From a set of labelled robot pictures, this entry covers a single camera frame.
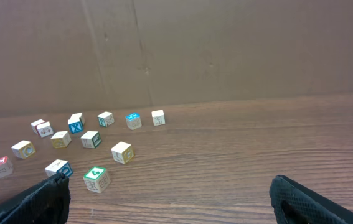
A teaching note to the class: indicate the yellow-framed picture block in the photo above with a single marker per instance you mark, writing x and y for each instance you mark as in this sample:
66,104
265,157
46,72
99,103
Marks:
61,139

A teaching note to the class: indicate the red car picture block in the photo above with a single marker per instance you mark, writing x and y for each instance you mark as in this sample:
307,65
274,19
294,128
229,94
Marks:
45,129

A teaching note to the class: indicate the blue-sided wooden block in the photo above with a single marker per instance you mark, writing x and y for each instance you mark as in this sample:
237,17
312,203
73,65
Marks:
59,166

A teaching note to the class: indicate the yellow-sided anchor block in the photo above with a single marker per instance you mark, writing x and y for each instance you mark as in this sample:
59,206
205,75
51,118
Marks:
122,152

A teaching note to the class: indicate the red letter E block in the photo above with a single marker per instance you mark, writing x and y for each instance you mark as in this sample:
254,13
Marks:
6,166

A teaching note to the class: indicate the blue letter X block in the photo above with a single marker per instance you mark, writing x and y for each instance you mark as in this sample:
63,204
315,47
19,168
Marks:
75,125

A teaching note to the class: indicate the light blue topped block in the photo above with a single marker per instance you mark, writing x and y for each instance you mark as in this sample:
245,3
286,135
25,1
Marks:
133,121

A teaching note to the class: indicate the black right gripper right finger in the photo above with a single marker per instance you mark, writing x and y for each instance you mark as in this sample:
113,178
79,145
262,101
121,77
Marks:
294,203

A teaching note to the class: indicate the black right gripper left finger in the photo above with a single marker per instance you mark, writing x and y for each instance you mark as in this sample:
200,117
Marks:
46,202

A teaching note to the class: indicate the yellow letter C block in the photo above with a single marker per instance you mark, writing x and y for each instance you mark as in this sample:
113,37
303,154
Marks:
23,149

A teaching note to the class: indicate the red-sided wooden block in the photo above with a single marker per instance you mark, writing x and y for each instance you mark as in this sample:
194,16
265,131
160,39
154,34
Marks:
35,124

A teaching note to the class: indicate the plain wooden block behind X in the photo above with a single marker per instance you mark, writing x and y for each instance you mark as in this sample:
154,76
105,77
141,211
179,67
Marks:
79,116

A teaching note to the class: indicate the green number 4 block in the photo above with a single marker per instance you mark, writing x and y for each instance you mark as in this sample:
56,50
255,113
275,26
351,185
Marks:
97,179

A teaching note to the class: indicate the green letter E block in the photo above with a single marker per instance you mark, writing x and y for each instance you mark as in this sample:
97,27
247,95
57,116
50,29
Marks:
91,139

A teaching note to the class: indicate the green-sided picture block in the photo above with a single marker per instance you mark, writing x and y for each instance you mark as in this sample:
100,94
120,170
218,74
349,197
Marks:
105,119

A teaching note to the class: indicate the plain hourglass picture block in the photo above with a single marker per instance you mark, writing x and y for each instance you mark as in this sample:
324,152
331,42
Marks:
158,117

